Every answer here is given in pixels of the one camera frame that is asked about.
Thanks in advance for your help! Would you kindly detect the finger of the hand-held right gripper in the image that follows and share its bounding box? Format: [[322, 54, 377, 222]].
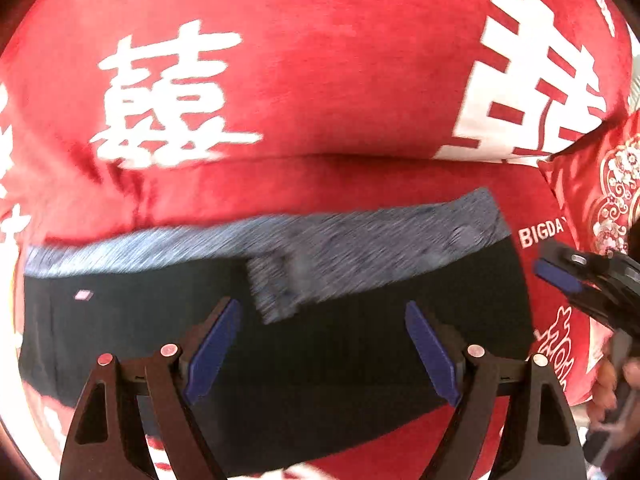
[[542, 239, 640, 286], [534, 259, 640, 331]]

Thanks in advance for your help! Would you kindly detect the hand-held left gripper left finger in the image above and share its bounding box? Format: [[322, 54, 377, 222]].
[[59, 297, 244, 480]]

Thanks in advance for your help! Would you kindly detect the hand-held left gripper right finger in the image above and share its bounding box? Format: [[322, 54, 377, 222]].
[[405, 301, 586, 480]]

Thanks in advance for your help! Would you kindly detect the person's right hand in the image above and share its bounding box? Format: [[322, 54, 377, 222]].
[[586, 340, 632, 428]]

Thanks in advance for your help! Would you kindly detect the red embroidered cushion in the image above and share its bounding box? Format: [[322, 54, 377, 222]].
[[537, 110, 640, 261]]

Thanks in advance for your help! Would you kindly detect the red printed blanket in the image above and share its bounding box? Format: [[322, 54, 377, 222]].
[[0, 0, 640, 480]]

